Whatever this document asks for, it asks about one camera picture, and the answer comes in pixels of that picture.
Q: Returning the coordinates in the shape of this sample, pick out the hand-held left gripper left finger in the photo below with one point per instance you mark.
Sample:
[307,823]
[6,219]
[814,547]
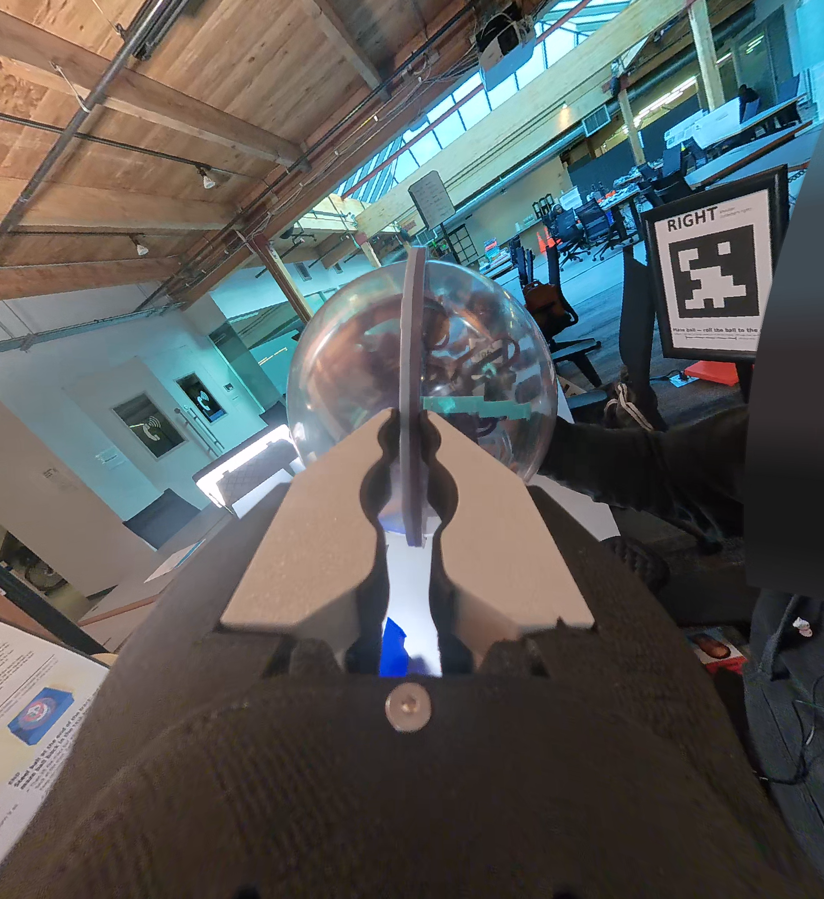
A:
[307,562]

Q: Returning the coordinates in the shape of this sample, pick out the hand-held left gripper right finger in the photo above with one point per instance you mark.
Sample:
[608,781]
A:
[510,555]

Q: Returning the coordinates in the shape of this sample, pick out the clear plastic maze ball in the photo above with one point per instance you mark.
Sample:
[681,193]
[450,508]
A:
[349,351]

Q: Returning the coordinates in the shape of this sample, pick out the white light panel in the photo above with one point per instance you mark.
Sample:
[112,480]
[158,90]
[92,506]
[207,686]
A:
[243,471]

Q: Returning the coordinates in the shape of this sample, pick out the blue plastic bin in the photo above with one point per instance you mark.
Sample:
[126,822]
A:
[405,649]

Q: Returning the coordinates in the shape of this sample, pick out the wooden instruction board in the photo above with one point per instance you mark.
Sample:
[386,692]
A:
[18,731]

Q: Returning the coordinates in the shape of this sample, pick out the black and white marker tag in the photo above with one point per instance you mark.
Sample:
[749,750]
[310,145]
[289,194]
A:
[714,267]

